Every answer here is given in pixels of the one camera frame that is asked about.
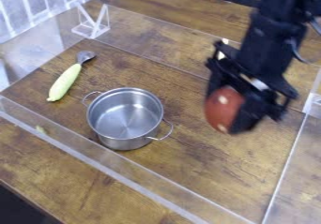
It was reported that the silver steel pot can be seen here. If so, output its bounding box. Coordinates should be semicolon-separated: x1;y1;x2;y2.
81;87;172;151

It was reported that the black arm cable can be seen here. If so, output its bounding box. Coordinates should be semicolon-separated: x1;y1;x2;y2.
287;16;321;65

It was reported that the clear acrylic triangle stand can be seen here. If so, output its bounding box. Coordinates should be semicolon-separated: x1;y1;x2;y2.
71;5;111;39

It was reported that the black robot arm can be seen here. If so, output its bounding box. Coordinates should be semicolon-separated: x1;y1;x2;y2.
204;0;321;134

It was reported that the yellow-green handled spoon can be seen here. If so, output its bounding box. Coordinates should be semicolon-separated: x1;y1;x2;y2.
47;51;95;102

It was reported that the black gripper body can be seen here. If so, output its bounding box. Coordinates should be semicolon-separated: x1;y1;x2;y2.
207;10;306;106

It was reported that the clear acrylic front barrier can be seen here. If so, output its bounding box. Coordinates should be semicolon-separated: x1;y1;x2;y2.
0;96;254;224

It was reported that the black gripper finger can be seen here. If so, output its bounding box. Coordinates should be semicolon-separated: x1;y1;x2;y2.
206;60;231;97
229;89;287;134

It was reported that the red plush mushroom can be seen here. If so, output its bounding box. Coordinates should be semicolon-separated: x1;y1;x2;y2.
204;86;245;134

